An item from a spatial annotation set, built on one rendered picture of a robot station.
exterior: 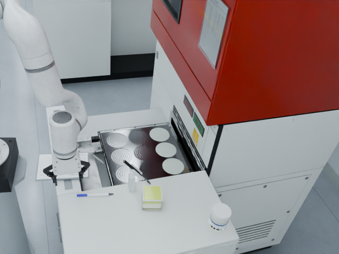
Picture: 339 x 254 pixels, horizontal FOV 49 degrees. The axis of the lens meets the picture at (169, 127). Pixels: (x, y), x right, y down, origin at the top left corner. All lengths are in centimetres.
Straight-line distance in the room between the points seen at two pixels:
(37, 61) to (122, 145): 77
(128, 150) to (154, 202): 42
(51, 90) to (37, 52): 13
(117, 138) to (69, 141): 55
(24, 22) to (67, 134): 38
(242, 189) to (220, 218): 53
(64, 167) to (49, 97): 32
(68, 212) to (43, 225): 116
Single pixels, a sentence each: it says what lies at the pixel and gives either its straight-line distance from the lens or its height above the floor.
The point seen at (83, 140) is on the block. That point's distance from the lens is 179.
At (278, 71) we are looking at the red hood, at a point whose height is 146.
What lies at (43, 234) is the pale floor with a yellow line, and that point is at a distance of 257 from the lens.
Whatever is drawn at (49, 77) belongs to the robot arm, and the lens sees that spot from 117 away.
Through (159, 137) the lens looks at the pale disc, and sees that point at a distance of 183.
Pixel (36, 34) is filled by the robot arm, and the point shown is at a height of 162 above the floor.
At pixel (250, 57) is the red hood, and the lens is 132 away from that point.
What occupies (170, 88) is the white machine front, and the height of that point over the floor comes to 103.
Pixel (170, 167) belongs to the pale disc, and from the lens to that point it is 170.
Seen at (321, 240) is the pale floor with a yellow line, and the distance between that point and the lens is 288.
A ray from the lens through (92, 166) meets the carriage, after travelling 171.
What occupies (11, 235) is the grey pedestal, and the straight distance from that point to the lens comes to 213.
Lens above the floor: 215
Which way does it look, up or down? 41 degrees down
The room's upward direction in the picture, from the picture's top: 9 degrees clockwise
